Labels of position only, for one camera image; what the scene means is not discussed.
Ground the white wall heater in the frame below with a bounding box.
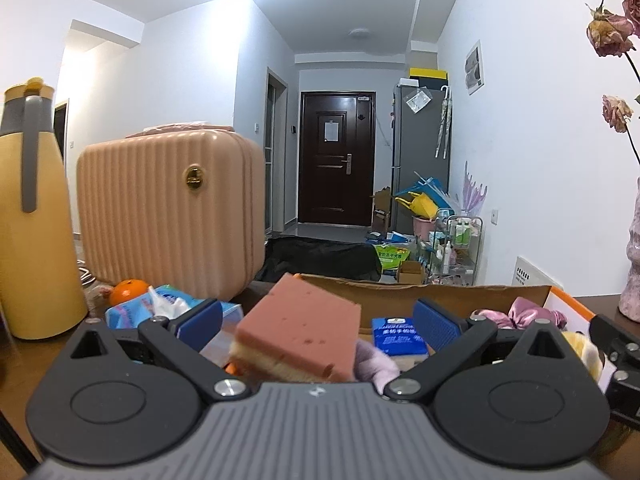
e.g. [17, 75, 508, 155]
[512, 256, 563, 289]

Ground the dark brown entrance door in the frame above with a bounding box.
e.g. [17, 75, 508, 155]
[297, 91, 375, 226]

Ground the pink textured ceramic vase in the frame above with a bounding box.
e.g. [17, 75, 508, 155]
[618, 180, 640, 323]

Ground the dried pink rose bouquet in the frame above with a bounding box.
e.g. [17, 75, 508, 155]
[584, 0, 640, 166]

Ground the pink layered sponge block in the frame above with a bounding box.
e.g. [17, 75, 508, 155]
[229, 274, 361, 382]

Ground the grey refrigerator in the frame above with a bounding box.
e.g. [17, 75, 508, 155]
[390, 78, 450, 234]

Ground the wall picture frame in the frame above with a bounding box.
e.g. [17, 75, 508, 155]
[464, 41, 485, 94]

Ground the orange fruit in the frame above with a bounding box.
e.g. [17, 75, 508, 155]
[108, 278, 149, 307]

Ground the yellow thermos jug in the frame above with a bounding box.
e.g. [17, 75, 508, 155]
[0, 78, 88, 340]

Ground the blue white small packet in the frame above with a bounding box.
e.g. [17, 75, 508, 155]
[371, 318, 428, 356]

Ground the yellow plush toy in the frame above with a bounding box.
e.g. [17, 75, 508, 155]
[563, 332, 604, 382]

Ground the orange cardboard pumpkin box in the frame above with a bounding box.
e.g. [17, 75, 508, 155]
[244, 273, 616, 391]

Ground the yellow shopping bag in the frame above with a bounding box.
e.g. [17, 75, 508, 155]
[394, 192, 438, 220]

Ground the metal wire storage cart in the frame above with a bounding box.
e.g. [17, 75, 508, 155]
[426, 214, 483, 286]

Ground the black bag on floor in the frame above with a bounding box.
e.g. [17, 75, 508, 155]
[254, 236, 382, 283]

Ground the pink bucket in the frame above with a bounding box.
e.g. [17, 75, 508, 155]
[412, 216, 439, 243]

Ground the yellow black box on fridge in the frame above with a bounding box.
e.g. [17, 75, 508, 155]
[409, 67, 448, 80]

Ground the blue tissue pack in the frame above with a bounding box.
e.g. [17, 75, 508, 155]
[105, 285, 244, 334]

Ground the pink ribbed suitcase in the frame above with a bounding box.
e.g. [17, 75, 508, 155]
[76, 125, 266, 300]

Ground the pink satin scrunchie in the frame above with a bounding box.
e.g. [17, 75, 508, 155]
[471, 297, 567, 330]

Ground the lilac fluffy scrunchie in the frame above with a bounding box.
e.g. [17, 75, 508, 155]
[354, 339, 400, 396]

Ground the small cardboard box on floor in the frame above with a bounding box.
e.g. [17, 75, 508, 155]
[396, 260, 425, 285]

